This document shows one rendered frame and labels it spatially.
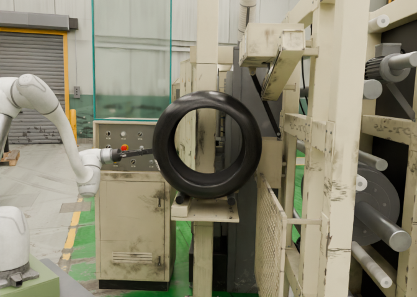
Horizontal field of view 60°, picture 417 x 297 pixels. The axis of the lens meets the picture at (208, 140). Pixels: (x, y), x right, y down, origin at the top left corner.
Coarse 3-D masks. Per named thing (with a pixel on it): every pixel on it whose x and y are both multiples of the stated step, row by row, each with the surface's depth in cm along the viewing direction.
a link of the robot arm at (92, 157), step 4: (80, 152) 201; (84, 152) 200; (88, 152) 200; (92, 152) 200; (96, 152) 200; (100, 152) 200; (80, 156) 199; (84, 156) 198; (88, 156) 198; (92, 156) 198; (96, 156) 199; (100, 156) 199; (84, 160) 197; (88, 160) 197; (92, 160) 197; (96, 160) 198; (100, 160) 199; (84, 164) 196; (88, 164) 195; (92, 164) 196; (96, 164) 197; (100, 164) 200; (100, 168) 199
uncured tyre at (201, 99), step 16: (192, 96) 188; (208, 96) 186; (224, 96) 188; (176, 112) 187; (240, 112) 186; (160, 128) 189; (240, 128) 215; (256, 128) 189; (160, 144) 189; (256, 144) 188; (160, 160) 190; (176, 160) 219; (240, 160) 217; (256, 160) 191; (176, 176) 191; (192, 176) 219; (208, 176) 219; (224, 176) 219; (240, 176) 190; (192, 192) 192; (208, 192) 192; (224, 192) 192
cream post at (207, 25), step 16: (208, 0) 215; (208, 16) 216; (208, 32) 217; (208, 48) 218; (208, 64) 220; (208, 80) 221; (208, 112) 223; (208, 128) 225; (208, 144) 226; (208, 160) 227; (208, 224) 233; (208, 240) 234; (208, 256) 235; (208, 272) 237; (208, 288) 238
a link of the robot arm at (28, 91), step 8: (16, 80) 155; (24, 80) 150; (32, 80) 150; (40, 80) 154; (16, 88) 153; (24, 88) 149; (32, 88) 150; (40, 88) 153; (48, 88) 158; (16, 96) 153; (24, 96) 152; (32, 96) 152; (40, 96) 154; (48, 96) 157; (16, 104) 156; (24, 104) 156; (32, 104) 156; (40, 104) 156; (48, 104) 158; (56, 104) 163; (40, 112) 161; (48, 112) 162
